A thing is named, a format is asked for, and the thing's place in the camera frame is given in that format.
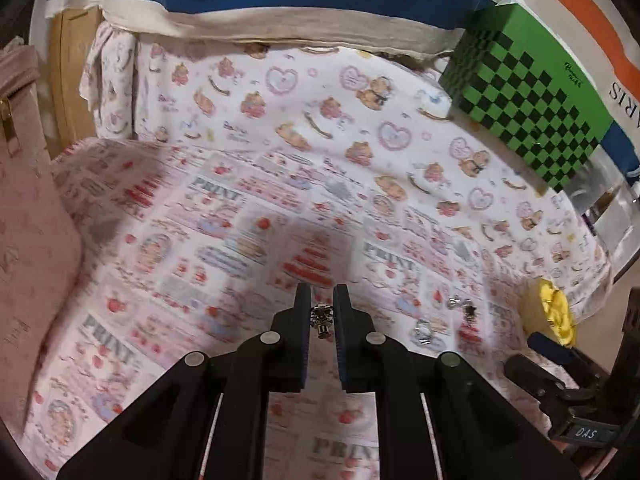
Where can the small silver earring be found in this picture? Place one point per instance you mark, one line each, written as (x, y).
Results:
(470, 311)

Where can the translucent plastic container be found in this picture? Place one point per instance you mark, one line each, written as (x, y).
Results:
(612, 210)

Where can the wooden bed frame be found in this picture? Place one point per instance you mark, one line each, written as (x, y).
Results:
(75, 75)

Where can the green checkered box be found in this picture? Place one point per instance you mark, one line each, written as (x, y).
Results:
(530, 95)

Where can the silver dangle earring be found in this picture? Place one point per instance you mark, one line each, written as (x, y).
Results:
(320, 321)

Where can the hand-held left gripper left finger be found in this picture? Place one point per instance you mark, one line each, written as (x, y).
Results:
(300, 340)

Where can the pink printed table cloth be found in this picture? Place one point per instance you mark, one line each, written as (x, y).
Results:
(200, 270)

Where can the pink bag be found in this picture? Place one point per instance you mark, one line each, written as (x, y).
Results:
(30, 210)

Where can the yellow cloth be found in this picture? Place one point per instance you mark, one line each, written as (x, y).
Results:
(556, 310)

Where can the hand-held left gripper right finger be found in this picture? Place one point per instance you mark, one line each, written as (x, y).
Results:
(342, 340)

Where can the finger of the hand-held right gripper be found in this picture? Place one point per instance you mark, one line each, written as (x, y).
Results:
(532, 377)
(550, 347)

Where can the bear print cloth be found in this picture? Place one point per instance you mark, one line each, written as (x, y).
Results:
(350, 110)

